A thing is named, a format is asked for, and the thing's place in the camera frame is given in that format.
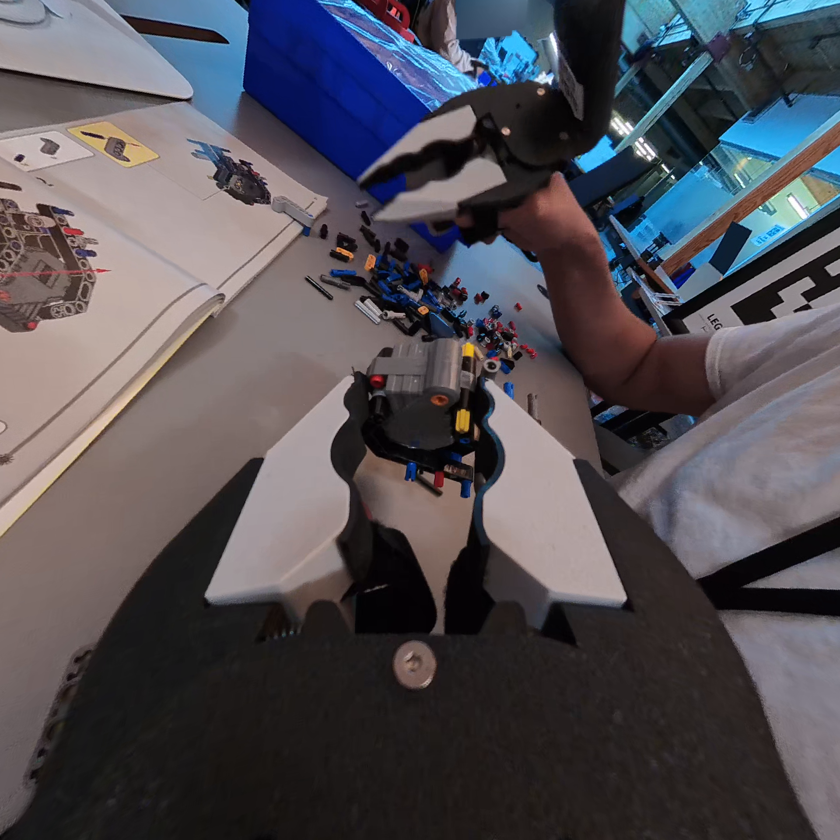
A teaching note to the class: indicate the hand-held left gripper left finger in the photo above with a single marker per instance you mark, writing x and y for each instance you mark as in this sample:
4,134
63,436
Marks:
282,525

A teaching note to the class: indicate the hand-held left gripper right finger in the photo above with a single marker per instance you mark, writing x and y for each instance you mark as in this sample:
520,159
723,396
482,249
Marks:
558,531

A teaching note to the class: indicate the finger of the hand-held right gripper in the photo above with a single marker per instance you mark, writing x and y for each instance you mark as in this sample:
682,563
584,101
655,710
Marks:
453,193
426,144

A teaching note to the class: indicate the grey black lego assembly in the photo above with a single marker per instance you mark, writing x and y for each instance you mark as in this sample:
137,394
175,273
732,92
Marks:
420,420

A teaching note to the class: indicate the person's right forearm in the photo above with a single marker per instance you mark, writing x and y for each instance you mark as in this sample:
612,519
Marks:
610,328

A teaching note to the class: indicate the pile of small lego pins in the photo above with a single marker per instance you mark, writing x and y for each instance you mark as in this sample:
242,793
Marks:
407,289

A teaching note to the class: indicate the small blue lego panel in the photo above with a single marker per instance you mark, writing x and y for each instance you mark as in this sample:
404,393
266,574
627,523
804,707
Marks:
445,323

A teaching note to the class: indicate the short black lego axle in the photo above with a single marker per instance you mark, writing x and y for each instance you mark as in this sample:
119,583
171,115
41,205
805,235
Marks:
319,287

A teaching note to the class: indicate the grey holed lego beam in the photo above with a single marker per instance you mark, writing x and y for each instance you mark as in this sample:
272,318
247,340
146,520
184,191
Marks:
62,702

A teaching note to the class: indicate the open lego instruction booklet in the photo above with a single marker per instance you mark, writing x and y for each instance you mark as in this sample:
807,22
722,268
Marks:
151,262

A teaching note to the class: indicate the person's right hand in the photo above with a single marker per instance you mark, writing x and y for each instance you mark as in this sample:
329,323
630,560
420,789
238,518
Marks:
551,220

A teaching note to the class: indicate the clear plastic bag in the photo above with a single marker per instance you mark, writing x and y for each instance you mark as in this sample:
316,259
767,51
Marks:
407,59

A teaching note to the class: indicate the blue storage bin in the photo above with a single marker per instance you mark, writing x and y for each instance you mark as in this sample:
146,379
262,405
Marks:
315,85

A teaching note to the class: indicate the wooden beam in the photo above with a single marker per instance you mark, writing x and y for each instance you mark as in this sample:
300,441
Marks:
754,203

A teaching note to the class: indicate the black framed printed sign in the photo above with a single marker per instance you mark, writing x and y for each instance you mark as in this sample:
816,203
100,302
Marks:
774,289

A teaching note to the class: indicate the white flat board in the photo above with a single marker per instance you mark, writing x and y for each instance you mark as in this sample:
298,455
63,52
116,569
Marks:
98,52

